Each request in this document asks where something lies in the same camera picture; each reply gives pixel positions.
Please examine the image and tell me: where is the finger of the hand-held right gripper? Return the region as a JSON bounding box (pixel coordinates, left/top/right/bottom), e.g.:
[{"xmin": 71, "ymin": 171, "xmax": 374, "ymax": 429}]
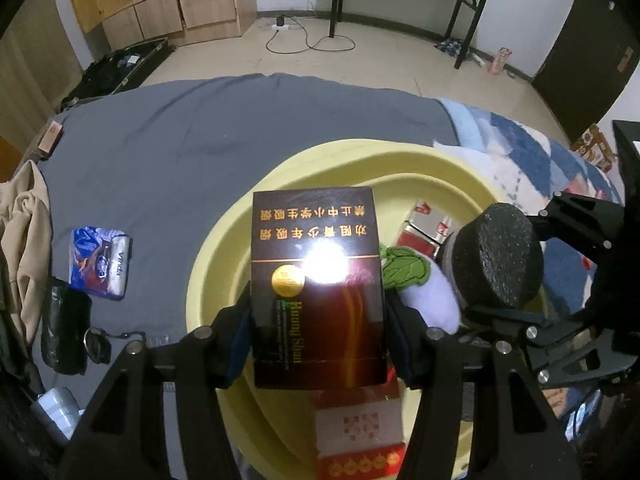
[
  {"xmin": 461, "ymin": 304, "xmax": 632, "ymax": 387},
  {"xmin": 525, "ymin": 192, "xmax": 627, "ymax": 262}
]

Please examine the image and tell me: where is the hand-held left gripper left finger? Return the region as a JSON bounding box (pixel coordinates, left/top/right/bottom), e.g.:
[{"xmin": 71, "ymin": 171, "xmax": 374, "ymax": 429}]
[{"xmin": 57, "ymin": 280, "xmax": 256, "ymax": 480}]

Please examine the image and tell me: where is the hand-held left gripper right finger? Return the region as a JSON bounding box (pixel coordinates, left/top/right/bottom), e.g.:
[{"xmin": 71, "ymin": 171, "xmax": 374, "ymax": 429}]
[{"xmin": 382, "ymin": 295, "xmax": 572, "ymax": 480}]

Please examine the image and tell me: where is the dark brown cigarette box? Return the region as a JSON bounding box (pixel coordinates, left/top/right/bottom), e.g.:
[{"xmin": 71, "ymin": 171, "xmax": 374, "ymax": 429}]
[{"xmin": 250, "ymin": 187, "xmax": 389, "ymax": 391}]

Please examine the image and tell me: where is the black grey striped roll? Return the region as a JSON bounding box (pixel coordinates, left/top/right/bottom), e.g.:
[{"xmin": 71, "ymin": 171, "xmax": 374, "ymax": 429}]
[{"xmin": 439, "ymin": 203, "xmax": 545, "ymax": 312}]

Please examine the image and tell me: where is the yellow plastic basin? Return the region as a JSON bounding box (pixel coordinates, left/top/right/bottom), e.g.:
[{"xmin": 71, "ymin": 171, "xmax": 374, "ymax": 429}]
[{"xmin": 186, "ymin": 138, "xmax": 572, "ymax": 480}]

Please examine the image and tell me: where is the purple plush eggplant toy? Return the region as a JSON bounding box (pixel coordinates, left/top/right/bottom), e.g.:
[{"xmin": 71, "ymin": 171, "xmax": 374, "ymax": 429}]
[{"xmin": 379, "ymin": 245, "xmax": 463, "ymax": 334}]

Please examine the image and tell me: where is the orange printed bag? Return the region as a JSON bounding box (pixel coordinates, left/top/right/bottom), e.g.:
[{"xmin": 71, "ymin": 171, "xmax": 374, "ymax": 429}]
[{"xmin": 574, "ymin": 124, "xmax": 619, "ymax": 173}]

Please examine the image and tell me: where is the blue checkered blanket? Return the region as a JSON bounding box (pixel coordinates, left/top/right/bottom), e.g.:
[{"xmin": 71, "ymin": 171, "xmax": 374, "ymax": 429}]
[{"xmin": 432, "ymin": 97, "xmax": 631, "ymax": 321}]

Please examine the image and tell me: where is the red box with gold lanterns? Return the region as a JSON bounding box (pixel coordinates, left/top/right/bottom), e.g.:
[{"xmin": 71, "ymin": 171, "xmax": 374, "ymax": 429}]
[{"xmin": 310, "ymin": 386, "xmax": 407, "ymax": 480}]

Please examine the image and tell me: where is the red silver cigarette box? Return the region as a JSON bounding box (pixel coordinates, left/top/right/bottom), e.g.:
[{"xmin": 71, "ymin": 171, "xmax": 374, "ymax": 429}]
[
  {"xmin": 407, "ymin": 200, "xmax": 457, "ymax": 235},
  {"xmin": 397, "ymin": 225, "xmax": 446, "ymax": 262}
]

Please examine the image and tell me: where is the blue tissue packet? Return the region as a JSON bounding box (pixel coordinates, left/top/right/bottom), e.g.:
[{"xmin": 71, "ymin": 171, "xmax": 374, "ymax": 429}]
[{"xmin": 67, "ymin": 226, "xmax": 133, "ymax": 302}]

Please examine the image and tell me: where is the glossy black pouch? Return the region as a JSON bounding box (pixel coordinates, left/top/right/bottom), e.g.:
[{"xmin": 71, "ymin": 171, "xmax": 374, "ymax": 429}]
[{"xmin": 41, "ymin": 277, "xmax": 94, "ymax": 376}]

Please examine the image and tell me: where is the dark brown door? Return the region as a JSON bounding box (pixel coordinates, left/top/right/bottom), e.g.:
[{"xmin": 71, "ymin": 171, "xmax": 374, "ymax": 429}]
[{"xmin": 531, "ymin": 0, "xmax": 640, "ymax": 147}]

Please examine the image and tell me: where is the pink package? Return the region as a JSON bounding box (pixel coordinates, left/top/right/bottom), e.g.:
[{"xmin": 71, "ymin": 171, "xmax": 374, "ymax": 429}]
[{"xmin": 492, "ymin": 47, "xmax": 516, "ymax": 77}]

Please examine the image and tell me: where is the light blue charger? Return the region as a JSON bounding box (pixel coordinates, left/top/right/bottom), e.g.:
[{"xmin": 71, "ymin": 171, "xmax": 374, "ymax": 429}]
[{"xmin": 31, "ymin": 386, "xmax": 85, "ymax": 443}]

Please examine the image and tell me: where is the patterned cloth pile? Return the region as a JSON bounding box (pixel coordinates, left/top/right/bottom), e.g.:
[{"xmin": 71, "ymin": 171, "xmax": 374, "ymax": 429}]
[{"xmin": 433, "ymin": 37, "xmax": 477, "ymax": 59}]

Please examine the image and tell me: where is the beige garment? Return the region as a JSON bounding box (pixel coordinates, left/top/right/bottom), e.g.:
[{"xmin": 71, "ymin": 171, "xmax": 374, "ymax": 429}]
[{"xmin": 0, "ymin": 160, "xmax": 54, "ymax": 356}]

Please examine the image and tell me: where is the small copper box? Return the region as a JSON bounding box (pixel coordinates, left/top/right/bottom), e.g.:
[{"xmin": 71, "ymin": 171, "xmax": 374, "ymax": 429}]
[{"xmin": 38, "ymin": 121, "xmax": 64, "ymax": 157}]

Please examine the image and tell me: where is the orange wooden door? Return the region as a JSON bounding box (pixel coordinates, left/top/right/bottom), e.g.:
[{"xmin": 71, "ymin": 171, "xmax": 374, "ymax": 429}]
[{"xmin": 0, "ymin": 135, "xmax": 24, "ymax": 183}]

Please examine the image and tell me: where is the black suitcase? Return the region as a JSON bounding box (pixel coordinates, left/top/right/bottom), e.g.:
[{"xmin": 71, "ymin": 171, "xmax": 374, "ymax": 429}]
[{"xmin": 60, "ymin": 37, "xmax": 177, "ymax": 112}]

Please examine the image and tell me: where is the beige curtain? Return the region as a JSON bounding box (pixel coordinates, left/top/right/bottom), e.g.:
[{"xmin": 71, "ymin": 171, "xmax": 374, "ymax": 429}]
[{"xmin": 0, "ymin": 20, "xmax": 85, "ymax": 161}]

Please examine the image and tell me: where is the wooden wardrobe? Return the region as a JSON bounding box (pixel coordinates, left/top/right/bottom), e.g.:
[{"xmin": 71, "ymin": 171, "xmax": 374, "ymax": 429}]
[{"xmin": 62, "ymin": 0, "xmax": 259, "ymax": 47}]

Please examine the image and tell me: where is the black key ring with lanyard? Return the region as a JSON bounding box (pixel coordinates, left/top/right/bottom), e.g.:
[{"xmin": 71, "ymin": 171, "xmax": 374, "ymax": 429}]
[{"xmin": 82, "ymin": 327, "xmax": 147, "ymax": 365}]

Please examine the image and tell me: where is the black floor cable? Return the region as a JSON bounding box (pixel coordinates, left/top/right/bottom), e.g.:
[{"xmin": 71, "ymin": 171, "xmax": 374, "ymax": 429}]
[{"xmin": 265, "ymin": 20, "xmax": 357, "ymax": 56}]

